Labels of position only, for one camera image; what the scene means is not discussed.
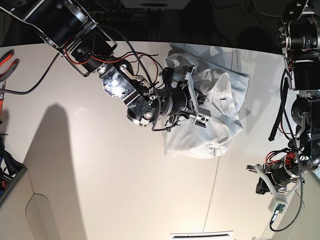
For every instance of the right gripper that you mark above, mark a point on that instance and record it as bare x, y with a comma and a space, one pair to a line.
180, 95

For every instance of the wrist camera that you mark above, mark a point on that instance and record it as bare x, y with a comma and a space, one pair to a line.
277, 206
201, 117

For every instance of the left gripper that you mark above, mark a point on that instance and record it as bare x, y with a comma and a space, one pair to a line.
281, 178

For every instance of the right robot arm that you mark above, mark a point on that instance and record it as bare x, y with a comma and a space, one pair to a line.
67, 27

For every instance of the orange handled screwdriver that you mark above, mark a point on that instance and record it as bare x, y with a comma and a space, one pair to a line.
2, 96

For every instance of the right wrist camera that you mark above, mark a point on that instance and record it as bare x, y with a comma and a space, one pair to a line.
201, 117

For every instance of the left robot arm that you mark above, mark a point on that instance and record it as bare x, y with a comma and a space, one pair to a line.
299, 37

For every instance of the white box device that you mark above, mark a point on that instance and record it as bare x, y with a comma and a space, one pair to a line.
155, 4

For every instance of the black bin with tools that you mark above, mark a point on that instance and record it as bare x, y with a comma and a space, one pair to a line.
11, 171

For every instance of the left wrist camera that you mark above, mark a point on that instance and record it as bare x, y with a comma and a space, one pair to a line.
277, 206

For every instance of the white t-shirt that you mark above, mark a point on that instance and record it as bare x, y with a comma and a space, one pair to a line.
224, 91

